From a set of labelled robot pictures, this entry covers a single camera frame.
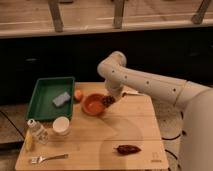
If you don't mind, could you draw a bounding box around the dark purple grape bunch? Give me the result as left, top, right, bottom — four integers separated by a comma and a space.
101, 96, 115, 107

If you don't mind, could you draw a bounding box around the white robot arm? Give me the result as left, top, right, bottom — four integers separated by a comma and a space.
97, 51, 213, 171

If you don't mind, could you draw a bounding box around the red bowl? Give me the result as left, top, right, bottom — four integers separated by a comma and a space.
81, 93, 106, 116

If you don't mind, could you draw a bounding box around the small orange fruit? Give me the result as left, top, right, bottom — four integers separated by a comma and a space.
74, 90, 83, 101

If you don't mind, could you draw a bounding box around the blue sponge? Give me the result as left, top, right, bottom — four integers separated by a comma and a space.
52, 92, 71, 107

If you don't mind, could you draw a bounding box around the dark red chili pepper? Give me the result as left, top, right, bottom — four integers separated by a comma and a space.
115, 145, 141, 155

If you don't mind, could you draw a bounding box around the white paper cup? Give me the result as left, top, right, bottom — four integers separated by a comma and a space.
52, 116, 70, 135

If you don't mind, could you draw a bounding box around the green plastic tray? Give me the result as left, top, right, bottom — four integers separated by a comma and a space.
26, 77, 75, 121

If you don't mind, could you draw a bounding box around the clear plastic bottle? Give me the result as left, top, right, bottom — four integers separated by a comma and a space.
27, 119, 48, 144

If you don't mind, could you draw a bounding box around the yellow corn cob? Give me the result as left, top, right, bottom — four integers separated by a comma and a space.
25, 131, 34, 151

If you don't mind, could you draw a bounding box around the silver fork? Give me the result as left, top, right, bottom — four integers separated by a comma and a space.
29, 154, 69, 164

